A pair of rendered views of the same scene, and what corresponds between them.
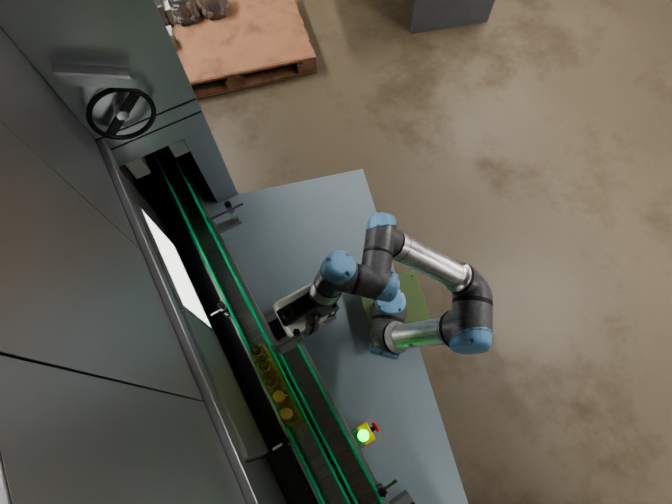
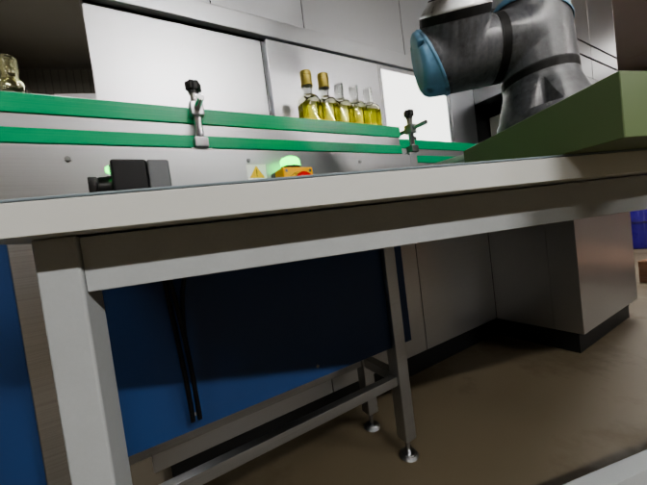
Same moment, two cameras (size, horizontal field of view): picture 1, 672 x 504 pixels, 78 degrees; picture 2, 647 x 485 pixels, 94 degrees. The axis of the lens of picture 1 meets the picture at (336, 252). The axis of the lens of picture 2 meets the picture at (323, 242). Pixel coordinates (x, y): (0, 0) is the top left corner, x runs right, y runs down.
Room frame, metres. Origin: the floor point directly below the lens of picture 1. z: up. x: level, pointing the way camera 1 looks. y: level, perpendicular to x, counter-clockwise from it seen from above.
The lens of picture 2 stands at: (0.02, -0.74, 0.69)
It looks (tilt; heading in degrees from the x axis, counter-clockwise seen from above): 2 degrees down; 88
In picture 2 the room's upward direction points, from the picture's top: 7 degrees counter-clockwise
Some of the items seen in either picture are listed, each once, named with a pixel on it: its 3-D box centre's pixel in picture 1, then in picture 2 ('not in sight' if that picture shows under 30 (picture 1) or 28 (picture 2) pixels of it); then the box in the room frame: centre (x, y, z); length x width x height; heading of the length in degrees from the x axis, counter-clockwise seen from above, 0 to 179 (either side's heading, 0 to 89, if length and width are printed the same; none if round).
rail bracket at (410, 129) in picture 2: (292, 338); (404, 134); (0.34, 0.18, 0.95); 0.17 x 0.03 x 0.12; 118
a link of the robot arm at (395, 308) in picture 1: (389, 305); (528, 39); (0.45, -0.20, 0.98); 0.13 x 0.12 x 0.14; 169
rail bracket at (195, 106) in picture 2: (386, 486); (198, 112); (-0.16, -0.15, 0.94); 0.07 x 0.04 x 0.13; 118
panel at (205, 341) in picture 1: (199, 328); (375, 108); (0.34, 0.47, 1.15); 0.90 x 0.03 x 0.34; 28
